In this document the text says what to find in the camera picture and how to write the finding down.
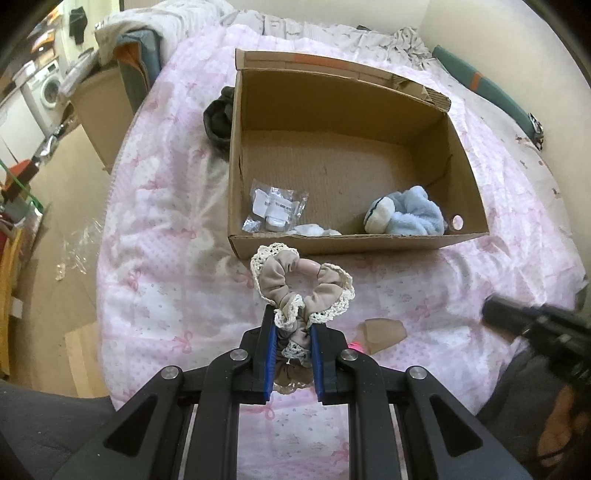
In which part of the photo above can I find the dark striped garment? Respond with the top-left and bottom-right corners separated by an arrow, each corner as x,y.
204,86 -> 235,154

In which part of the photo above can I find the clear plastic packet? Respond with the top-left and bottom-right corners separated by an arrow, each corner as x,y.
242,180 -> 308,233

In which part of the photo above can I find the yellow wooden frame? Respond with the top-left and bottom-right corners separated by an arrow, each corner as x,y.
0,229 -> 23,377

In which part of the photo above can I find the black hanging garment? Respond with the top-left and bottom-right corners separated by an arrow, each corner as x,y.
68,6 -> 88,46

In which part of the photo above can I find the white washing machine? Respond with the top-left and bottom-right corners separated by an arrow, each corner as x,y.
21,59 -> 64,136

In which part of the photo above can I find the teal bolster pillow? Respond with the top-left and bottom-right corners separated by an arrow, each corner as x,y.
433,45 -> 545,151

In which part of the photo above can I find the person's right hand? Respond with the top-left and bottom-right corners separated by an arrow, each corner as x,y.
537,385 -> 590,465

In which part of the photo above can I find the open cardboard box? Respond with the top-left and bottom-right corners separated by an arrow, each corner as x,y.
228,50 -> 489,259

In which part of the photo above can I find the pink rubber toy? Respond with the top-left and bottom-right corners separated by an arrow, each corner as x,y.
348,341 -> 367,354

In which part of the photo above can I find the light blue plush toy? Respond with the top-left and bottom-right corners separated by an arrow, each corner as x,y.
363,185 -> 447,236

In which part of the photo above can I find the white cabinet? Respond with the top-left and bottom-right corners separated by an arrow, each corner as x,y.
1,90 -> 45,161

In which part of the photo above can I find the beige lace scrunchie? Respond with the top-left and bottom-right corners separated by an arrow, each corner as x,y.
250,242 -> 356,395

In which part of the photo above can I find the clear plastic bag on floor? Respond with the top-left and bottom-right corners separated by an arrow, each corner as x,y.
55,218 -> 103,282

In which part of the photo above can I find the white fluffy soft item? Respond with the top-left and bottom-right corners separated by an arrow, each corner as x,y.
287,224 -> 342,237

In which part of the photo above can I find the white floral blanket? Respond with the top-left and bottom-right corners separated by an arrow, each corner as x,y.
94,1 -> 433,69

